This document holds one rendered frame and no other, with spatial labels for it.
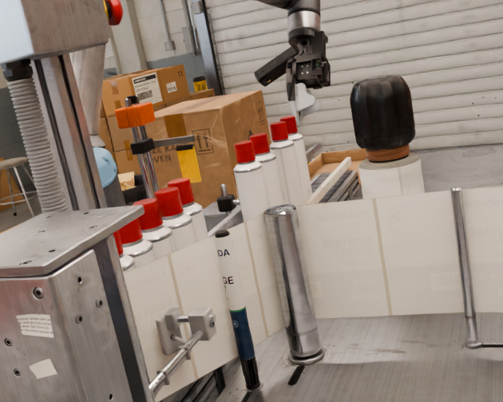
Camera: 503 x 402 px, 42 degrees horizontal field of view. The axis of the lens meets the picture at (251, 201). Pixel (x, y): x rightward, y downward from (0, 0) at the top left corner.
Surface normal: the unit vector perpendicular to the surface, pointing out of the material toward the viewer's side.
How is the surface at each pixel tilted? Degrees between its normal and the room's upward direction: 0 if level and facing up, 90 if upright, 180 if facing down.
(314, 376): 0
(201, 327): 90
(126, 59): 90
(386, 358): 0
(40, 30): 90
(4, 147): 90
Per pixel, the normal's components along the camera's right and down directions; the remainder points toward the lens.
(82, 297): 0.92, -0.08
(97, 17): 0.56, 0.10
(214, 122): -0.33, 0.29
